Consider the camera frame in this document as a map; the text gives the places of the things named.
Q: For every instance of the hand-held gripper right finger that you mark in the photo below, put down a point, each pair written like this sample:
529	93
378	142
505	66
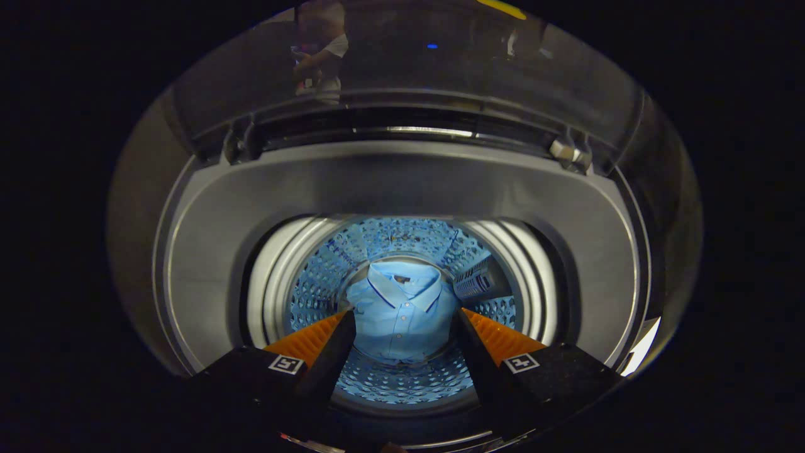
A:
481	365

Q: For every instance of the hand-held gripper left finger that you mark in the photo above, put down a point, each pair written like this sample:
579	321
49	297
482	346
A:
330	358

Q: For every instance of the light blue polo shirt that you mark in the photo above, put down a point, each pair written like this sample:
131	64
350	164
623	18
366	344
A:
402	314

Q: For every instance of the grey washing machine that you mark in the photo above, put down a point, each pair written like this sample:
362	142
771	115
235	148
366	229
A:
409	182

